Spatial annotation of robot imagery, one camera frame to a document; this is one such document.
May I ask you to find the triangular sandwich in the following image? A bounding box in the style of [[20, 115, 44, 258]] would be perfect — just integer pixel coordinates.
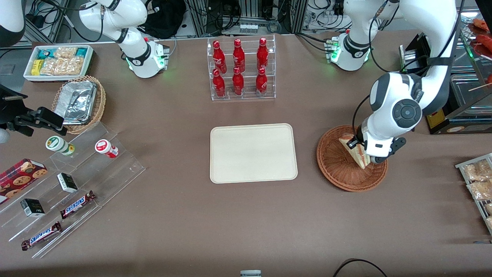
[[338, 133, 372, 170]]

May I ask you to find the clear cracker bag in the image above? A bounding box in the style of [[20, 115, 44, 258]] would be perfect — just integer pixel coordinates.
[[40, 57, 84, 76], [54, 47, 78, 59]]

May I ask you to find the black bag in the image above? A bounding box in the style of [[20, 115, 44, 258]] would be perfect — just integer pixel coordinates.
[[139, 0, 188, 40]]

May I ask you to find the red lid white cup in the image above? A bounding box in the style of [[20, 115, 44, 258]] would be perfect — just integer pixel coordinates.
[[95, 139, 120, 159]]

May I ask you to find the aluminium frame rack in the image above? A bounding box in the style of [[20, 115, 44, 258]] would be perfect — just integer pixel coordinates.
[[186, 0, 309, 38]]

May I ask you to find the brown wicker basket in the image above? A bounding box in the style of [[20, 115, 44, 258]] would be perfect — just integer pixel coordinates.
[[316, 125, 389, 192]]

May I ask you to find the clear acrylic stepped shelf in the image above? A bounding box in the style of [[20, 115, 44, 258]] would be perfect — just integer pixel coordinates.
[[0, 121, 146, 259]]

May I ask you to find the white snack bin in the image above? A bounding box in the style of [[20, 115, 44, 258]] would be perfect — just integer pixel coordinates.
[[23, 45, 95, 83]]

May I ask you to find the black gold display warmer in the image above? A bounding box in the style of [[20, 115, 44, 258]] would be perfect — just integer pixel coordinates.
[[399, 13, 492, 135]]

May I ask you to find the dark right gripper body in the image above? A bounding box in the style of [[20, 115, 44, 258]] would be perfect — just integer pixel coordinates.
[[0, 84, 28, 130]]

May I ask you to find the black table cable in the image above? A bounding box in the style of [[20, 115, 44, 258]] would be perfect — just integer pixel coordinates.
[[332, 258, 389, 277]]

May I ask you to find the grey snack rack tray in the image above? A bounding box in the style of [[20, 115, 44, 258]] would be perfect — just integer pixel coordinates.
[[455, 153, 492, 236]]

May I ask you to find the light wicker basket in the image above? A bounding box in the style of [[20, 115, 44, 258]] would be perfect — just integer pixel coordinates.
[[52, 75, 106, 135]]

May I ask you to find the small black box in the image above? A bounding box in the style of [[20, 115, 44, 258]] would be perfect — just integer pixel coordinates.
[[20, 198, 46, 218], [57, 172, 79, 194]]

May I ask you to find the Snickers chocolate bar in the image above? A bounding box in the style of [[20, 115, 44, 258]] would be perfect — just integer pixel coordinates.
[[60, 190, 97, 220], [21, 221, 63, 252]]

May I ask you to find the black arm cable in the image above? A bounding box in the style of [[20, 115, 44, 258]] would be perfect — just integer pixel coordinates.
[[352, 0, 464, 144]]

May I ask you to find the red cola bottle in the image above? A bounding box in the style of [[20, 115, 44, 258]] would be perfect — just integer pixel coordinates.
[[232, 38, 246, 73], [255, 67, 268, 97], [213, 40, 228, 74], [256, 37, 269, 71], [232, 67, 245, 96], [212, 68, 226, 98]]

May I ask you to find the red tartan cookie box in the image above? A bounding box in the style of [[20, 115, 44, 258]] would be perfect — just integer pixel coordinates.
[[0, 158, 48, 205]]

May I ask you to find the cream plastic tray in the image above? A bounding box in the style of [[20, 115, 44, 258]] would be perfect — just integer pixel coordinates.
[[209, 123, 299, 184]]

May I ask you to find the green lid white cup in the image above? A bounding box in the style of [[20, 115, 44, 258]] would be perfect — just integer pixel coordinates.
[[45, 136, 76, 157]]

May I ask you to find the clear acrylic bottle rack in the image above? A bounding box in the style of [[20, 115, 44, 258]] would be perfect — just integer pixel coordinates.
[[207, 34, 277, 102]]

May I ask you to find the silver foil tray stack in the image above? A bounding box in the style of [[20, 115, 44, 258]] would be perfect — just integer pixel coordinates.
[[54, 80, 97, 125]]

